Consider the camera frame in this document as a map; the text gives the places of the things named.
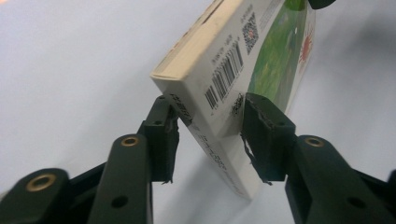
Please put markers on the white picture book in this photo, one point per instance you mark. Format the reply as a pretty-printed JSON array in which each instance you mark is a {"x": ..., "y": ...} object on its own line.
[{"x": 211, "y": 62}]

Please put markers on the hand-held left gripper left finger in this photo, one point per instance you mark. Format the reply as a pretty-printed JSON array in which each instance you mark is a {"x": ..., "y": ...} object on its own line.
[{"x": 162, "y": 146}]

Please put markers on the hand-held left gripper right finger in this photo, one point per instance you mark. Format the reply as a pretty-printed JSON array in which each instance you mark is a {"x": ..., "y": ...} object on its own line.
[{"x": 269, "y": 140}]

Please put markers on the light blue table mat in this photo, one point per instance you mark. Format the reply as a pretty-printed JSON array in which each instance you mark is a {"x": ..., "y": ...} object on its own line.
[{"x": 62, "y": 77}]

